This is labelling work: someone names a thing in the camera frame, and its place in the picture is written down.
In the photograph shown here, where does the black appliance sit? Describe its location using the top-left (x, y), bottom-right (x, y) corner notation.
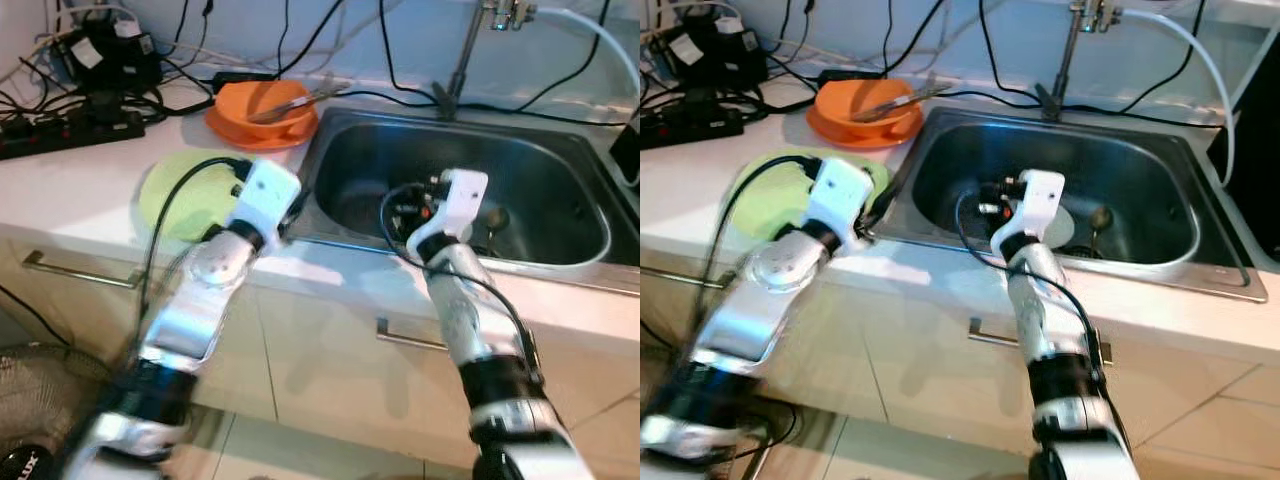
top-left (1208, 0), bottom-right (1280, 263)
top-left (610, 124), bottom-right (641, 187)

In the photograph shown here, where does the metal cabinet handle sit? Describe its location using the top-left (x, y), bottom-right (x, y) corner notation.
top-left (20, 250), bottom-right (143, 292)
top-left (965, 317), bottom-right (1026, 352)
top-left (640, 269), bottom-right (716, 294)
top-left (375, 318), bottom-right (451, 354)

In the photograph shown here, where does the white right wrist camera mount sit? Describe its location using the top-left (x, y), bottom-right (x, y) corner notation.
top-left (990, 170), bottom-right (1066, 249)
top-left (415, 168), bottom-right (491, 251)

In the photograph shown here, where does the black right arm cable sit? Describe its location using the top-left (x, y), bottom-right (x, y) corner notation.
top-left (377, 183), bottom-right (547, 393)
top-left (953, 186), bottom-right (1113, 373)

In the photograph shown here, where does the black power strip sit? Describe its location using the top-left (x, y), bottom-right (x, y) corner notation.
top-left (0, 106), bottom-right (147, 164)
top-left (640, 104), bottom-right (747, 153)

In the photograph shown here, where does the black power supply box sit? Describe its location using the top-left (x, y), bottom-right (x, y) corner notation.
top-left (50, 20), bottom-right (161, 96)
top-left (655, 18), bottom-right (771, 95)

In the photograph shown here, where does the light green plate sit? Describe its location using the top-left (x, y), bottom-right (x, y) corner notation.
top-left (137, 150), bottom-right (253, 244)
top-left (727, 148), bottom-right (893, 244)

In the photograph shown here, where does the black floor cable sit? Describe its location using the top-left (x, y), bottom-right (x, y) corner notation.
top-left (740, 395), bottom-right (803, 480)

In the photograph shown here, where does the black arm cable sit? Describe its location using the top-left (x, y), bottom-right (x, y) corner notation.
top-left (138, 155), bottom-right (253, 336)
top-left (700, 153), bottom-right (823, 343)
top-left (377, 183), bottom-right (547, 393)
top-left (953, 186), bottom-right (1113, 373)

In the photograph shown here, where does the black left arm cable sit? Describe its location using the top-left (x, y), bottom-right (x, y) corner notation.
top-left (138, 155), bottom-right (253, 336)
top-left (700, 153), bottom-right (823, 343)

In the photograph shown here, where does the flat black adapter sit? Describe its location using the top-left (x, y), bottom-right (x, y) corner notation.
top-left (210, 70), bottom-right (273, 95)
top-left (815, 68), bottom-right (881, 90)

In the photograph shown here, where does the stainless steel sink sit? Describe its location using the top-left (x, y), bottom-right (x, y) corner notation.
top-left (868, 105), bottom-right (1271, 303)
top-left (285, 105), bottom-right (641, 297)

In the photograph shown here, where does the black wall cable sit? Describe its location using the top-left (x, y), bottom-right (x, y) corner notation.
top-left (376, 0), bottom-right (446, 105)
top-left (975, 0), bottom-right (1047, 103)

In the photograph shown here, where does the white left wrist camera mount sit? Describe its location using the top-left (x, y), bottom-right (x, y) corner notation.
top-left (232, 158), bottom-right (303, 237)
top-left (805, 158), bottom-right (875, 247)

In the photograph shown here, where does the metal faucet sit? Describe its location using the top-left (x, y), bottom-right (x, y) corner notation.
top-left (1033, 0), bottom-right (1123, 121)
top-left (430, 0), bottom-right (537, 121)

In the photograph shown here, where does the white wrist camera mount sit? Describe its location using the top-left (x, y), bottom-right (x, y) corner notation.
top-left (232, 158), bottom-right (303, 237)
top-left (805, 158), bottom-right (875, 247)
top-left (990, 170), bottom-right (1066, 249)
top-left (415, 168), bottom-right (491, 251)

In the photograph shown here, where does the dark metal spoon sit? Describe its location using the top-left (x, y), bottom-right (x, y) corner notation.
top-left (484, 205), bottom-right (512, 257)
top-left (1087, 205), bottom-right (1117, 257)

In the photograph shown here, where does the orange plate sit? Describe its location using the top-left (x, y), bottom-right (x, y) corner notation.
top-left (806, 104), bottom-right (923, 151)
top-left (205, 105), bottom-right (319, 152)

